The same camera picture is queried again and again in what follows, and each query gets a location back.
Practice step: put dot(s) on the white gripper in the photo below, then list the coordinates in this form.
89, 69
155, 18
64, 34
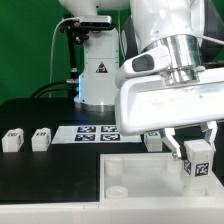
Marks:
147, 104

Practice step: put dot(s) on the white square table top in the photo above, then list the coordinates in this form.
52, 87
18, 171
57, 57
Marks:
148, 176

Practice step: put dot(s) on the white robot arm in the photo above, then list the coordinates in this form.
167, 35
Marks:
175, 24

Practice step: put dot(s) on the white obstacle fence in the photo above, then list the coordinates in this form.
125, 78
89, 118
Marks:
192, 210

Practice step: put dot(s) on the white sheet with markers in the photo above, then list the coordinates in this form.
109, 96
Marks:
91, 134

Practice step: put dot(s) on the black camera on stand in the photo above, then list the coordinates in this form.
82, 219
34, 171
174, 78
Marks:
77, 30

